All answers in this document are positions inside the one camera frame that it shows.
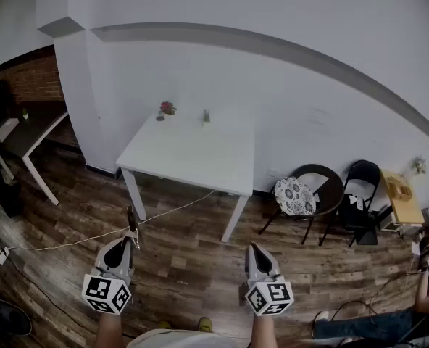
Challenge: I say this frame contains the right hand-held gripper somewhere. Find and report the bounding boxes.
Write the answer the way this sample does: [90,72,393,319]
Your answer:
[240,243,295,317]

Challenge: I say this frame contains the dark wicker chair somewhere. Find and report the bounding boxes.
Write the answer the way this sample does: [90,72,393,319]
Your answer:
[258,163,345,246]

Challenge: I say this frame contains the dark desk with white legs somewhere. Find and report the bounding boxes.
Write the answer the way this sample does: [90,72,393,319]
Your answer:
[0,101,70,207]

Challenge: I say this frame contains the black folding chair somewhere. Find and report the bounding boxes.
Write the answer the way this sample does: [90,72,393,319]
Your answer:
[319,159,382,248]

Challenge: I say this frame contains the person's left forearm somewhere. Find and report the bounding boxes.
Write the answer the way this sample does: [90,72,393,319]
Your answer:
[97,312,125,348]

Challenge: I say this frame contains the white storage box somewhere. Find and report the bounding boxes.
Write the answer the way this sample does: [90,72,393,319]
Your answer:
[379,212,406,233]

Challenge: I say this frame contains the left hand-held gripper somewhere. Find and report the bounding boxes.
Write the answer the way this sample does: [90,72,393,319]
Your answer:
[82,236,134,315]

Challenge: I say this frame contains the wooden desk organiser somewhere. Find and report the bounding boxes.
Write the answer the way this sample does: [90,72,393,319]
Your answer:
[386,175,413,198]

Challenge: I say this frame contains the floral seat cushion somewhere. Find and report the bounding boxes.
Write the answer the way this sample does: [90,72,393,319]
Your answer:
[274,176,317,217]

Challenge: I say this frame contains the black floor cable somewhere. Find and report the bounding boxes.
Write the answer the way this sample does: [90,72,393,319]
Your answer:
[330,275,424,328]

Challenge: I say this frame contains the person's gray shirt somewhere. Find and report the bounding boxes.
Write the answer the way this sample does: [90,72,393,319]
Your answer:
[127,328,239,348]

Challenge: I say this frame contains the black round base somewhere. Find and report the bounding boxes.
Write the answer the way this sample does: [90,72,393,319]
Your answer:
[0,297,33,336]

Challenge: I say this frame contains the person's right forearm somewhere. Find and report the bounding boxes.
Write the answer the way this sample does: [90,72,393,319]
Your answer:
[252,312,280,348]

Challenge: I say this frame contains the white papers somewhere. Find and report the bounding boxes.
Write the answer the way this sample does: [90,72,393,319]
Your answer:
[348,193,366,210]

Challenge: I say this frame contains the light wooden side table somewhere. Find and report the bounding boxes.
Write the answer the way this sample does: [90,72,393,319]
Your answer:
[379,168,426,226]

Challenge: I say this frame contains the white square table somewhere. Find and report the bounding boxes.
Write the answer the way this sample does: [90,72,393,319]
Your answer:
[115,109,256,244]

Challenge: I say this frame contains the white floor cable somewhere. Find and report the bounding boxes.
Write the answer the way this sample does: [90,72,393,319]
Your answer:
[4,189,217,254]

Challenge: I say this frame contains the white flat box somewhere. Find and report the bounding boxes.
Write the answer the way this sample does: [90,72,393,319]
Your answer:
[0,117,20,141]

